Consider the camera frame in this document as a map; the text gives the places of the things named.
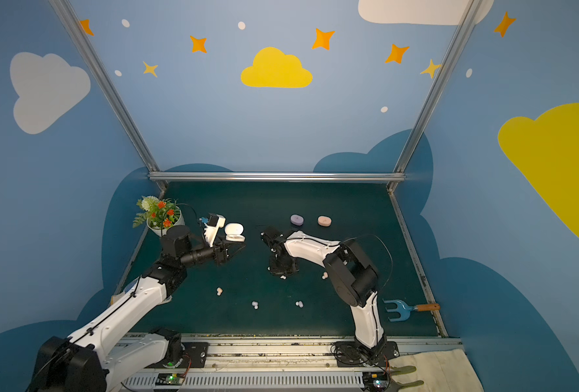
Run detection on white earbud charging case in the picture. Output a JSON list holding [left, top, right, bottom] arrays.
[[224, 223, 245, 243]]

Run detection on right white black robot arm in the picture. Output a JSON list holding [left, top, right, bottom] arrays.
[[260, 226, 386, 356]]

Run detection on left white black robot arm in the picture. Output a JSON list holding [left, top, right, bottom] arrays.
[[28, 225, 245, 391]]

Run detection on purple earbud charging case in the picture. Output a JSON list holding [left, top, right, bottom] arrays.
[[290, 214, 304, 226]]

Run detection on pink earbud charging case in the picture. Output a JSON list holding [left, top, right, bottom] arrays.
[[317, 216, 332, 227]]

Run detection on white pot with flowers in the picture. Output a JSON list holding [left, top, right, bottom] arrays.
[[133, 196, 184, 236]]

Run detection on blue garden fork tool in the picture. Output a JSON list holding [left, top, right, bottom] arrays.
[[384, 300, 441, 323]]

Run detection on left green controller board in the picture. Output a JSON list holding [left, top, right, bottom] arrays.
[[155, 373, 186, 386]]

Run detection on green controller board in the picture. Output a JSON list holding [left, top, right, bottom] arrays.
[[362, 372, 390, 392], [155, 373, 186, 386]]

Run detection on right green controller board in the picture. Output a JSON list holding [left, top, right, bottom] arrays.
[[362, 372, 390, 392]]

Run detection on beige cloth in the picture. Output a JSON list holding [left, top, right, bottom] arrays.
[[389, 349, 484, 392]]

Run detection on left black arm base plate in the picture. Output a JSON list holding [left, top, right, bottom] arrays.
[[147, 341, 209, 370]]

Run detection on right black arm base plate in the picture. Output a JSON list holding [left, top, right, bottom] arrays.
[[331, 341, 400, 368]]

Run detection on green handled pliers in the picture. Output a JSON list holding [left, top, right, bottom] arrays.
[[384, 364, 425, 392]]

